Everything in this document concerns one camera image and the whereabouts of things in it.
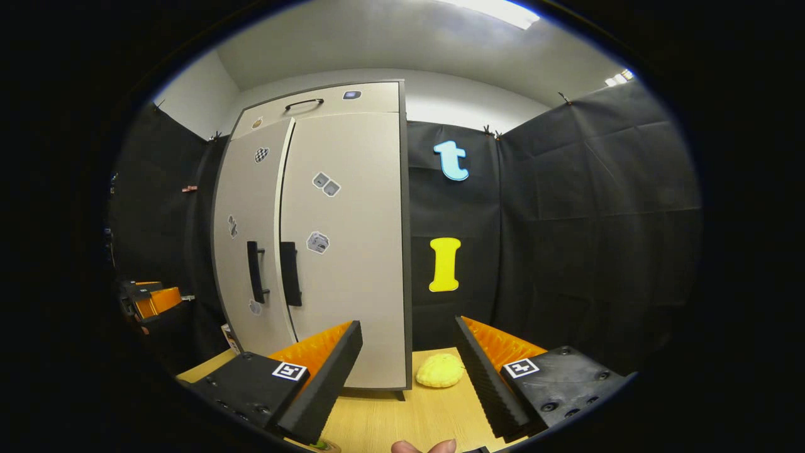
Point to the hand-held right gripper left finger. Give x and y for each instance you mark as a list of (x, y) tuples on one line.
[(327, 390)]

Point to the grey and white cabinet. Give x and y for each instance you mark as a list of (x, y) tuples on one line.
[(406, 251)]

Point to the small ceiling light panel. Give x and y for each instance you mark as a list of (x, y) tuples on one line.
[(619, 78)]

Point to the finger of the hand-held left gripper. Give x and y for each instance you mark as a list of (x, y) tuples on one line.
[(160, 301), (141, 288)]

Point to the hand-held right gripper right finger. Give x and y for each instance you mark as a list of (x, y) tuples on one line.
[(484, 384)]

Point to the large ceiling light panel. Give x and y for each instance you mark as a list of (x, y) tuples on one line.
[(503, 11)]

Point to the yellow lumpy sponge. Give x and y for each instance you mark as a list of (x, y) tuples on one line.
[(440, 371)]

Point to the black backdrop cloth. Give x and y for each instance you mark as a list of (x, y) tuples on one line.
[(597, 220)]

